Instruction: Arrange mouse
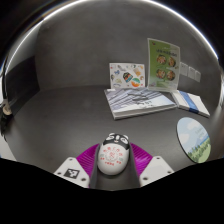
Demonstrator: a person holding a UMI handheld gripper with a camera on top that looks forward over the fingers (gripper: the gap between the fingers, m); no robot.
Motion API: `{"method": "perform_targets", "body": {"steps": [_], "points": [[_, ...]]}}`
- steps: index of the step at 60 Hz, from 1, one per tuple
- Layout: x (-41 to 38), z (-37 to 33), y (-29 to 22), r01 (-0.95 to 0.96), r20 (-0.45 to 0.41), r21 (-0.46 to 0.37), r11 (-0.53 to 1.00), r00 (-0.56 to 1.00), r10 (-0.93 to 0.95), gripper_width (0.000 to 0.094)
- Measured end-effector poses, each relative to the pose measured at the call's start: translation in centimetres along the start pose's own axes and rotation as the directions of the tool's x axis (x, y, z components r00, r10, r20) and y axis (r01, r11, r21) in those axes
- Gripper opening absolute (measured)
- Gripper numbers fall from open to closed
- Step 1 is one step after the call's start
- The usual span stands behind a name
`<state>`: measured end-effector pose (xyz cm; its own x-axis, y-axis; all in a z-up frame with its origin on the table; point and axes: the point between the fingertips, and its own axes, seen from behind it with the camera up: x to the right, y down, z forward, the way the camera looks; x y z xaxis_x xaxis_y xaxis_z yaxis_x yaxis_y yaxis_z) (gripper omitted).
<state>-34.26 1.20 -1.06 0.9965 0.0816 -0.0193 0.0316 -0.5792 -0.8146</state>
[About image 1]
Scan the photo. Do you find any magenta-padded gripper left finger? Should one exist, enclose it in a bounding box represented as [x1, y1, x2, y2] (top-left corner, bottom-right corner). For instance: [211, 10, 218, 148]
[53, 142, 101, 190]

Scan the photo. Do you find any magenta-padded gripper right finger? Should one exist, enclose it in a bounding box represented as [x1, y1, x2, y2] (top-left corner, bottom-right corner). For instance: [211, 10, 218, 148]
[128, 142, 175, 189]

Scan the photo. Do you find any white panda-print computer mouse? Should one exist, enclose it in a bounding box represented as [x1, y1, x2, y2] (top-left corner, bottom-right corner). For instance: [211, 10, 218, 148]
[96, 132, 131, 177]

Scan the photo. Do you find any round landscape-print mouse pad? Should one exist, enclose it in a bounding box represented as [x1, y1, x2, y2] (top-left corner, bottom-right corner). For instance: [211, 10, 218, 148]
[176, 116, 212, 164]

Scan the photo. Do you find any large grey-cover book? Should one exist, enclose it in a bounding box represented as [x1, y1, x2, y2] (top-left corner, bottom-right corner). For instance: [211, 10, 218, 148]
[103, 87, 178, 121]

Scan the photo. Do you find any white book with blue stripe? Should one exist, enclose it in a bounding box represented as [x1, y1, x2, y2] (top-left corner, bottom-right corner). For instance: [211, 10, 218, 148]
[170, 89, 211, 118]

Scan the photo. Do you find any white sticker sheet card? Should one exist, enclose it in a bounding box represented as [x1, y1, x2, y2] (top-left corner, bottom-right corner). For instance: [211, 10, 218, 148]
[108, 62, 146, 90]

